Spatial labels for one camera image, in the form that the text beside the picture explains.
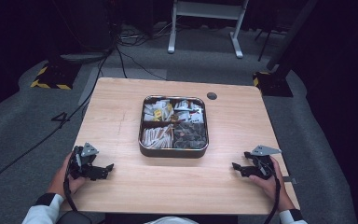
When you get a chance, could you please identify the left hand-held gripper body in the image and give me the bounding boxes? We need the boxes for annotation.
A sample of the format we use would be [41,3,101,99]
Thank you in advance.
[68,142,100,181]

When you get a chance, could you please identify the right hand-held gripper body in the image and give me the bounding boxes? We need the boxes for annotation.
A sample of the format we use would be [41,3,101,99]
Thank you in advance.
[243,145,282,181]

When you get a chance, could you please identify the pile of dark packets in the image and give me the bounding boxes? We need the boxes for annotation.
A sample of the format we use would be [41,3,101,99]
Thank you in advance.
[172,122,208,149]

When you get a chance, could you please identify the dark brown four-compartment box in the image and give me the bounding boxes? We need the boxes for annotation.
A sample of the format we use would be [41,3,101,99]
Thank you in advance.
[138,94,210,159]

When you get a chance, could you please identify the clear plastic box lid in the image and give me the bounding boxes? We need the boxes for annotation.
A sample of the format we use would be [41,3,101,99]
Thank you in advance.
[138,94,210,151]

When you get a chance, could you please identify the person's left hand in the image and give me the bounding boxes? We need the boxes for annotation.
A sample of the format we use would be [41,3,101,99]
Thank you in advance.
[46,152,88,201]

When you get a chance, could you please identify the person's right hand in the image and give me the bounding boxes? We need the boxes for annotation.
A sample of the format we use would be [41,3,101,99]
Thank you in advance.
[248,155,296,214]

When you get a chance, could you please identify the pile of brown white sachets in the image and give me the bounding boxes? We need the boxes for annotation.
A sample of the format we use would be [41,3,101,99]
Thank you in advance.
[141,124,174,148]

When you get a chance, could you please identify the pile of white printed packets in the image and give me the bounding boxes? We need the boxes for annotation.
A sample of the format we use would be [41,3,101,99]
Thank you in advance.
[173,99,205,124]

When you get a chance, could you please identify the pile of white yellow packets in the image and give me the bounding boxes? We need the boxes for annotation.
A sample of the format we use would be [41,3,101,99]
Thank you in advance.
[143,99,174,123]

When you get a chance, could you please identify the black yellow striped stand base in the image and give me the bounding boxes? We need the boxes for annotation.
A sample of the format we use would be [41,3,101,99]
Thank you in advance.
[30,63,82,91]
[252,71,294,98]

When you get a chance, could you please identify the person's white clothing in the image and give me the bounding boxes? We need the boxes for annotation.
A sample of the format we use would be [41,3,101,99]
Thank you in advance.
[144,216,200,224]

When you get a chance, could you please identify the grey flat stand base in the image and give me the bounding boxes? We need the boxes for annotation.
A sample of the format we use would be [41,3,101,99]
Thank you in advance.
[59,50,110,65]

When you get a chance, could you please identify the black tripod legs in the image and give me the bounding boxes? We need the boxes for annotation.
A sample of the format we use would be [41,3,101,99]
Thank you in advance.
[254,26,282,63]

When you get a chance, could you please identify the dark slanted stand pole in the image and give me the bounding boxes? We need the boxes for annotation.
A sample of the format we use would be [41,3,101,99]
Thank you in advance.
[266,0,320,71]

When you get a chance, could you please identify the left hand-held gripper black cable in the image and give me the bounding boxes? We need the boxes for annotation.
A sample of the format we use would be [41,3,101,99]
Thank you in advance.
[62,155,79,213]

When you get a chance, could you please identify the hand-held gripper black cable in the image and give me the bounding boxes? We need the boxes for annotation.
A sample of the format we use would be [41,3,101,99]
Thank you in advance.
[262,166,282,224]
[62,155,79,213]

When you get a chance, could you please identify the right hand-held gripper black cable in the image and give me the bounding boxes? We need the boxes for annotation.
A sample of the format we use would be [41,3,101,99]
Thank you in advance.
[262,166,282,224]

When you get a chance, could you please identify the long black floor cable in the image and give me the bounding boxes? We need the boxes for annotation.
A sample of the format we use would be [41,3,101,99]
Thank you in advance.
[0,46,117,191]

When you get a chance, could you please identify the thin black floor cable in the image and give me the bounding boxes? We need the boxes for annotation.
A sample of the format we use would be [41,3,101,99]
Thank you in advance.
[117,46,168,81]

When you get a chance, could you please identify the tangle of floor cables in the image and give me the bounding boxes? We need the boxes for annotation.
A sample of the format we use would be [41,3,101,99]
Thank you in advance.
[117,21,176,48]

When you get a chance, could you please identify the white metal stand frame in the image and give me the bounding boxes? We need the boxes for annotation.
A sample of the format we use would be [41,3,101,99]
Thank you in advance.
[167,0,250,60]

